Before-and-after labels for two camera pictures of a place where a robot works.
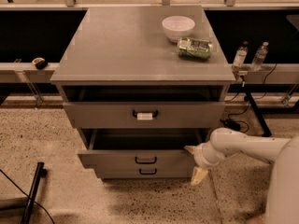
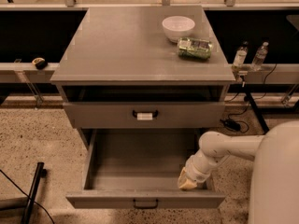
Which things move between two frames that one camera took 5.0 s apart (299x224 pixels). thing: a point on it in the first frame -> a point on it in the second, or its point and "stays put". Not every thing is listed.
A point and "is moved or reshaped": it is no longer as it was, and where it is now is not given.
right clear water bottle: x=260 y=57 stays put
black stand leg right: x=266 y=131 stays put
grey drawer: x=119 y=147 is moved or reshaped
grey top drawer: x=144 y=105 stays put
